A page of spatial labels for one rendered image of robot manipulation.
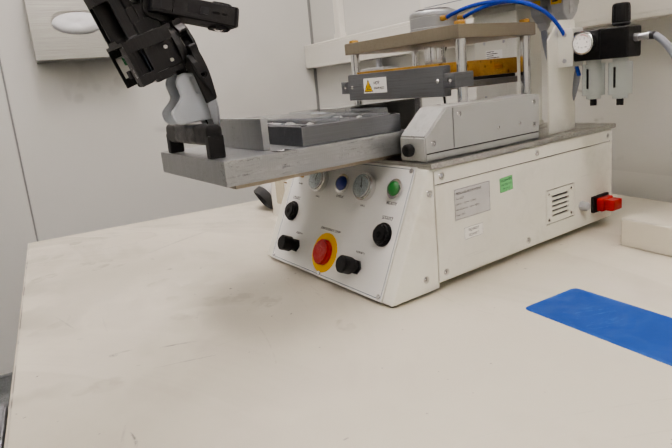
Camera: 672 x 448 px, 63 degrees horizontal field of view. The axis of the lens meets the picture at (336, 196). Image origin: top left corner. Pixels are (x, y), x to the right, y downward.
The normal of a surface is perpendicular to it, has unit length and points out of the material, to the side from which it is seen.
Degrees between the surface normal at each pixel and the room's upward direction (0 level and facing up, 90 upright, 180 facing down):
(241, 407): 0
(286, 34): 90
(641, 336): 0
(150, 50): 90
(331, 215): 65
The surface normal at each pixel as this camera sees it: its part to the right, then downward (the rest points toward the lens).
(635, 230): -0.88, 0.18
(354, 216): -0.77, -0.24
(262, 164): 0.58, 0.11
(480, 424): -0.09, -0.97
